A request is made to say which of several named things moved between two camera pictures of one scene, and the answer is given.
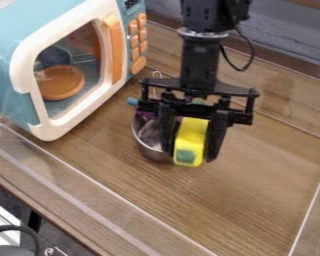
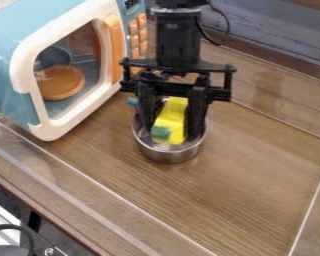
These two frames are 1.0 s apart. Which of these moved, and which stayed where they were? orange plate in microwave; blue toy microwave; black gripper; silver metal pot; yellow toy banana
Moved: yellow toy banana; black gripper
Stayed: silver metal pot; blue toy microwave; orange plate in microwave
